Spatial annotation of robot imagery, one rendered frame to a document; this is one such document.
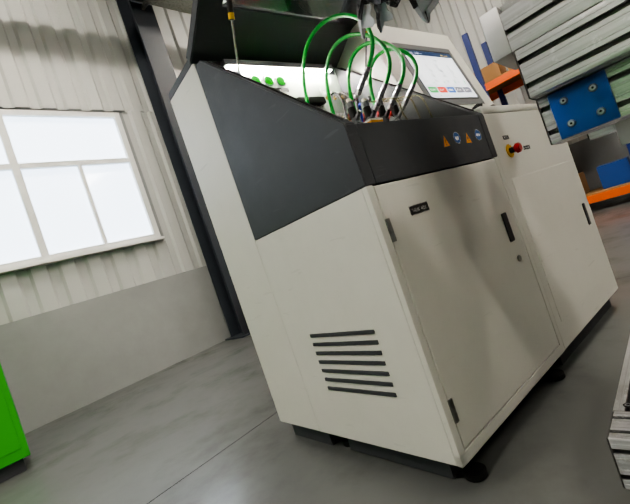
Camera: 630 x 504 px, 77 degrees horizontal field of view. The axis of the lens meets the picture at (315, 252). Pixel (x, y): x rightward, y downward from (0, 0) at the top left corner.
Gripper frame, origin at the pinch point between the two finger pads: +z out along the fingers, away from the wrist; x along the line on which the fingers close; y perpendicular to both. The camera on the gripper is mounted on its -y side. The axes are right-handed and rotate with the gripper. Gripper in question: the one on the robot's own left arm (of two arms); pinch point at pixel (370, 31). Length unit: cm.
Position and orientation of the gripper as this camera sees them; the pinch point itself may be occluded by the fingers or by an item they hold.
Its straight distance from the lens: 142.4
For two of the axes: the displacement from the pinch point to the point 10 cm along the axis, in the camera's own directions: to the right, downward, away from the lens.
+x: 7.6, -4.9, 4.3
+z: 0.8, 7.2, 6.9
